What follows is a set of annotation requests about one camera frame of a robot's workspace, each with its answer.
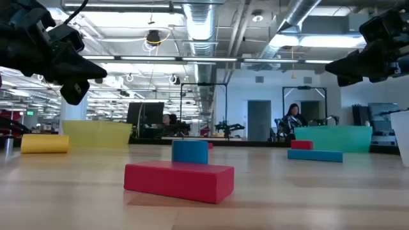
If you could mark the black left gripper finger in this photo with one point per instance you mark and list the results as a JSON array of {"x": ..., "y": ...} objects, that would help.
[
  {"x": 76, "y": 67},
  {"x": 80, "y": 79}
]

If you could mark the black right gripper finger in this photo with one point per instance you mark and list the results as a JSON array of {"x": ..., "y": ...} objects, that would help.
[
  {"x": 351, "y": 75},
  {"x": 351, "y": 64}
]

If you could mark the yellow block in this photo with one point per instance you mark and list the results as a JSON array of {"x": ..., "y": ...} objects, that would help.
[{"x": 44, "y": 143}]

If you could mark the small red block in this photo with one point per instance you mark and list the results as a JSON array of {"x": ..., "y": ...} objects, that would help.
[{"x": 302, "y": 144}]

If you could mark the long blue block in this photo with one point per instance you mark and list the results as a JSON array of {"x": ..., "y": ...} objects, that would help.
[{"x": 314, "y": 156}]

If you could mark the small blue block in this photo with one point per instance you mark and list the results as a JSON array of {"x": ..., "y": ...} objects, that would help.
[{"x": 190, "y": 151}]

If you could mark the long red block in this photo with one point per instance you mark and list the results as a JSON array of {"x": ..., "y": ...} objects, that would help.
[{"x": 179, "y": 182}]

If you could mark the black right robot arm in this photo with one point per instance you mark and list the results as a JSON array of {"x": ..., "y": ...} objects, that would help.
[{"x": 405, "y": 48}]

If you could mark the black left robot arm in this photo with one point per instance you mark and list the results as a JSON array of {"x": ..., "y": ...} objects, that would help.
[{"x": 12, "y": 38}]

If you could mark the black background robot arm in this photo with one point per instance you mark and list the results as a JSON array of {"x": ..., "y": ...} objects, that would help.
[
  {"x": 332, "y": 119},
  {"x": 182, "y": 127},
  {"x": 228, "y": 127}
]

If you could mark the white column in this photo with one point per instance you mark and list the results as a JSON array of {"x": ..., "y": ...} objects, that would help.
[{"x": 73, "y": 115}]

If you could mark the bright ceiling light panel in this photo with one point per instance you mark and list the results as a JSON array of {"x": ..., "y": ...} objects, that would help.
[{"x": 319, "y": 41}]

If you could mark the black cabinet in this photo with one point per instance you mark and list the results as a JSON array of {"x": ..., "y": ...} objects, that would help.
[{"x": 359, "y": 115}]

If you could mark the grey blue board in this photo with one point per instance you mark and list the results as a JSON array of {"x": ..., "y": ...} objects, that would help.
[{"x": 381, "y": 111}]

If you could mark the green exit sign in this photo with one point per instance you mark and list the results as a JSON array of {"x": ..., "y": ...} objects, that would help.
[{"x": 30, "y": 112}]

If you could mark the white bottle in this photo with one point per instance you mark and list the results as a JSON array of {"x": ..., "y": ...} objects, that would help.
[{"x": 367, "y": 123}]

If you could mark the dark door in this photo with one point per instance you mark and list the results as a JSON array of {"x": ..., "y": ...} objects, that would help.
[{"x": 311, "y": 110}]

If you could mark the yellow translucent plastic bin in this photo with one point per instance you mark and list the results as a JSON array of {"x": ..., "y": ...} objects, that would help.
[{"x": 96, "y": 134}]

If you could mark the yellow hanging pendant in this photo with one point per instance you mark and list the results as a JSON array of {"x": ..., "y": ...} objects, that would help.
[{"x": 293, "y": 76}]

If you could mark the red background furniture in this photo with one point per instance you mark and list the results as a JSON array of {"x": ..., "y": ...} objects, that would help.
[{"x": 9, "y": 115}]

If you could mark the green translucent plastic bin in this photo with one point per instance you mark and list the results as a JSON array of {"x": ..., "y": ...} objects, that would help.
[{"x": 335, "y": 139}]

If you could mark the person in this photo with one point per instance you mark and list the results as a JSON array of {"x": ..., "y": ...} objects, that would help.
[
  {"x": 166, "y": 119},
  {"x": 293, "y": 119}
]

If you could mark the black monitor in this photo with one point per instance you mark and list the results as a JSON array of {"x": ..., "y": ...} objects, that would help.
[{"x": 150, "y": 113}]

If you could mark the clear plastic bin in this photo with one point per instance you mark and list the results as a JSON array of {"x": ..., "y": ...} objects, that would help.
[{"x": 402, "y": 137}]

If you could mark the black ceiling device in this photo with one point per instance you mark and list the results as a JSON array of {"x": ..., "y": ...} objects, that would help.
[{"x": 153, "y": 36}]

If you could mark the grey door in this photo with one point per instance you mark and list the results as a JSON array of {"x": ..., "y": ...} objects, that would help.
[{"x": 259, "y": 121}]

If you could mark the white ceiling sensor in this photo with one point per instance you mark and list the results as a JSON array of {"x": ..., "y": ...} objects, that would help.
[{"x": 257, "y": 18}]

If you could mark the long linear ceiling light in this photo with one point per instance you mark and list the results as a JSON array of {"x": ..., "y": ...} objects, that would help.
[{"x": 207, "y": 59}]

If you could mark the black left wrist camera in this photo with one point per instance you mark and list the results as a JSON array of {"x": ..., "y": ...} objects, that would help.
[{"x": 65, "y": 38}]

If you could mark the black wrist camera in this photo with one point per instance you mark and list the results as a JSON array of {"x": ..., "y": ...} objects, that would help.
[
  {"x": 65, "y": 38},
  {"x": 380, "y": 25}
]

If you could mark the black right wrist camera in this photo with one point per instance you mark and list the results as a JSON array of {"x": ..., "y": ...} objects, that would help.
[{"x": 380, "y": 25}]

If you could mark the grey wall vent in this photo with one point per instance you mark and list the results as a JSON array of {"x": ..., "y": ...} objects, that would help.
[
  {"x": 259, "y": 79},
  {"x": 307, "y": 80}
]

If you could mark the black metal rig frame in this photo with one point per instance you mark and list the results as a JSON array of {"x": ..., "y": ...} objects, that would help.
[
  {"x": 204, "y": 84},
  {"x": 303, "y": 87}
]

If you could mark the silver ventilation duct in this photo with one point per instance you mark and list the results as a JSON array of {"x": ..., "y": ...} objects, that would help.
[
  {"x": 200, "y": 25},
  {"x": 297, "y": 12}
]

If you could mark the silver metal post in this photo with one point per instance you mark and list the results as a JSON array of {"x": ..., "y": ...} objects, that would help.
[{"x": 9, "y": 145}]

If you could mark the black table frame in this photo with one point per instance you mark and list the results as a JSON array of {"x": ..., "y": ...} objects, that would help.
[{"x": 255, "y": 143}]

